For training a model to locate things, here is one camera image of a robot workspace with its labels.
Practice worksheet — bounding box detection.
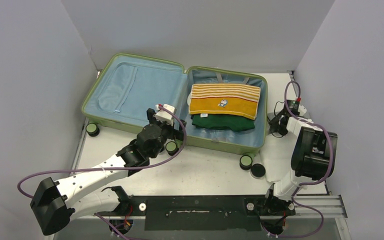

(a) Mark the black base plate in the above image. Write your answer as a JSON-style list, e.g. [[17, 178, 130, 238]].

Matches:
[[100, 195, 296, 232]]

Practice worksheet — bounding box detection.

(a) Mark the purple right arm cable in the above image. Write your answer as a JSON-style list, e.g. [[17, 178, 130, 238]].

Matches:
[[261, 80, 336, 239]]

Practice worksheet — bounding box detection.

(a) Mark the grey folded cloth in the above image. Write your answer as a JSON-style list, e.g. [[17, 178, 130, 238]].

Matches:
[[267, 111, 311, 121]]

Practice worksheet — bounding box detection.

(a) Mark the white cloth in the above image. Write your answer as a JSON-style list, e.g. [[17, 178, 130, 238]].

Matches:
[[259, 133, 298, 187]]

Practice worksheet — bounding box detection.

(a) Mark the far left suitcase wheel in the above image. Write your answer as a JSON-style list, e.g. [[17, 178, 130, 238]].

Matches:
[[85, 122, 100, 137]]

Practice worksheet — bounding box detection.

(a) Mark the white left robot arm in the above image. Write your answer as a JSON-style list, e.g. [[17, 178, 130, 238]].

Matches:
[[30, 104, 186, 236]]

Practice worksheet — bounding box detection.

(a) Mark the yellow striped towel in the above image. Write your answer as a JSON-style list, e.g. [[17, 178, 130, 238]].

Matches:
[[188, 83, 261, 120]]

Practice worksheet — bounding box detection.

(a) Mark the grey suitcase strap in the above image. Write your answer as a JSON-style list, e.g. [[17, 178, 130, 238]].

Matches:
[[215, 72, 251, 85]]

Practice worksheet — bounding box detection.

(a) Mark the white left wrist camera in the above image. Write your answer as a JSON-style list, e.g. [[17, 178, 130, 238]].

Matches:
[[154, 104, 176, 126]]

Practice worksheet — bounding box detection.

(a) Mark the middle right suitcase wheel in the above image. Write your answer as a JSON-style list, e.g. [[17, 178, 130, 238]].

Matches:
[[165, 141, 180, 156]]

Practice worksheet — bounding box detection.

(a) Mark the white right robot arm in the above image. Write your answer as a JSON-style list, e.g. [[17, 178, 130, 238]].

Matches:
[[262, 98, 338, 214]]

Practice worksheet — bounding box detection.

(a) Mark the green shirt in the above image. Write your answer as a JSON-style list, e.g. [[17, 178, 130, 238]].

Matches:
[[191, 113, 255, 132]]

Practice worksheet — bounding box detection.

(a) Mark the aluminium frame rail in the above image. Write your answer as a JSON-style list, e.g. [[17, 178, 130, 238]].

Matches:
[[72, 194, 349, 220]]

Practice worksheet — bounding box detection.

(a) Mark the green suitcase with blue lining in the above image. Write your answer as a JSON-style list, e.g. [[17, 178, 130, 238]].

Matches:
[[81, 53, 268, 155]]

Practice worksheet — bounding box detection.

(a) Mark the front black suitcase wheel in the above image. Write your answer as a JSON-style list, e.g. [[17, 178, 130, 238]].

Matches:
[[250, 163, 266, 179]]

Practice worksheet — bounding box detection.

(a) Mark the front green suitcase wheel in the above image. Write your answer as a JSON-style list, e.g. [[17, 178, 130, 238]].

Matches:
[[239, 155, 253, 171]]

